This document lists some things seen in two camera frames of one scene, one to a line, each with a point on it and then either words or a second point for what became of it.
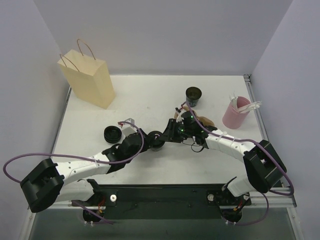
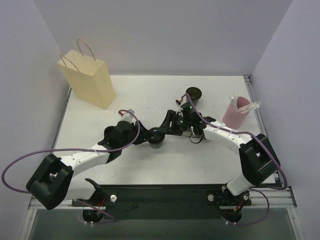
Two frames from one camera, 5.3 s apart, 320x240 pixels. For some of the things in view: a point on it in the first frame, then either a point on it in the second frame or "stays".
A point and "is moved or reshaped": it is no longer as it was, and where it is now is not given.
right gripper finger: [171, 133] -> [169, 125]
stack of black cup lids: [112, 134] stays
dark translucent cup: [155, 149] is moved or reshaped
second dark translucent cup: [193, 94] stays
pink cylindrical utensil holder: [232, 118] stays
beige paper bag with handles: [89, 77] stays
